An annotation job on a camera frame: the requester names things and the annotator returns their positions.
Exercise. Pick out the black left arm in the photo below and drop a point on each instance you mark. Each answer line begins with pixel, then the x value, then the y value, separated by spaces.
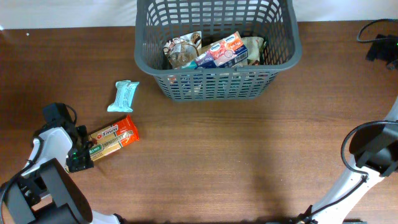
pixel 43 192

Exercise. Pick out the brown snack bag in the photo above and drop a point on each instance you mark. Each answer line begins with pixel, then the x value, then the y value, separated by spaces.
pixel 180 51

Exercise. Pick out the grey plastic lattice basket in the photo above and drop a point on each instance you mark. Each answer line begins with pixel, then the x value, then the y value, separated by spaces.
pixel 273 20

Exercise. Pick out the beige powder pouch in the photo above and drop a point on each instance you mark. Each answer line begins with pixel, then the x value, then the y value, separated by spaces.
pixel 205 48

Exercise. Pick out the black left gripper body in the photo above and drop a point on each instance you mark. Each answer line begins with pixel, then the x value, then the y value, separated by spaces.
pixel 81 154

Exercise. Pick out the Kleenex tissue multipack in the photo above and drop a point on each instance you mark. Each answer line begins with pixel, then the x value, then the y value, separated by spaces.
pixel 224 53

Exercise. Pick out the orange spaghetti packet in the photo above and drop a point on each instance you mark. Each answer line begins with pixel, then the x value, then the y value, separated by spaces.
pixel 113 137

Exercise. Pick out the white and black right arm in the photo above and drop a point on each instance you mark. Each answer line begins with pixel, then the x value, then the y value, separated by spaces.
pixel 369 154

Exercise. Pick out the mint green bar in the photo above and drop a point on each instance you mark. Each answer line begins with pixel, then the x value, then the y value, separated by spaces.
pixel 124 97

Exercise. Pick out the green snack bag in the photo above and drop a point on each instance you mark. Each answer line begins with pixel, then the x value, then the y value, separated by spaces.
pixel 256 47

